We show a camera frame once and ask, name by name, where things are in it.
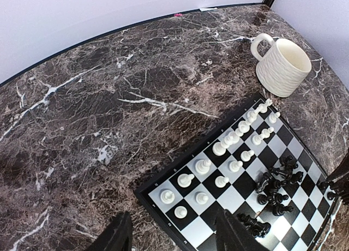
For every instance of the white pawn near corner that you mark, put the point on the white pawn near corner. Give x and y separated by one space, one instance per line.
180 212

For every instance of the white chess piece corner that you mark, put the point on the white chess piece corner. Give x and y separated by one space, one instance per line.
167 196

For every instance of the cream ceramic mug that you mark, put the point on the cream ceramic mug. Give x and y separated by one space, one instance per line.
284 66

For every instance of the black white chessboard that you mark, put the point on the black white chessboard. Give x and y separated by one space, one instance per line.
205 183

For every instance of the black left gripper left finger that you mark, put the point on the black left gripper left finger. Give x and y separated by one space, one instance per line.
118 234

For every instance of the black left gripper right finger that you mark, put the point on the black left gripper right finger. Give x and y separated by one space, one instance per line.
232 235

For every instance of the pile of black chess pieces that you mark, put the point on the pile of black chess pieces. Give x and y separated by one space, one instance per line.
273 180

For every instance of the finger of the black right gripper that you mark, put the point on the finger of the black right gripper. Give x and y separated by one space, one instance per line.
338 181

